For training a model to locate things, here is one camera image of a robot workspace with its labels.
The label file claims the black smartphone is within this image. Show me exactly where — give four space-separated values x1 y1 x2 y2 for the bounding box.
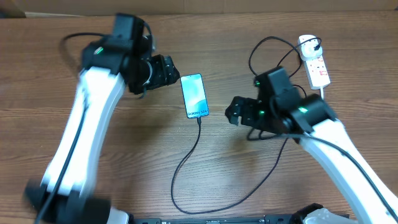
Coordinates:
180 73 210 119

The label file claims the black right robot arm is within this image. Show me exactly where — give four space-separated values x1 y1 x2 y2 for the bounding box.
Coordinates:
225 67 397 223

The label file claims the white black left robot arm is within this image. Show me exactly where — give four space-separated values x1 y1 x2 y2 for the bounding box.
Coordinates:
25 13 180 223

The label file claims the white charger plug adapter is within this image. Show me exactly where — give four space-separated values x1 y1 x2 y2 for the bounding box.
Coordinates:
297 34 323 61

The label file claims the white power strip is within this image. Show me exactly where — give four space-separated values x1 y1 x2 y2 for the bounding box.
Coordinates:
304 56 331 90

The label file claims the brown cardboard backdrop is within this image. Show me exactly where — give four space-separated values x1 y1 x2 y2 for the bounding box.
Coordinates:
0 0 398 19

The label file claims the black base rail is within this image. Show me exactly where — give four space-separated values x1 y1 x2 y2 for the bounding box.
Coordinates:
127 212 308 224

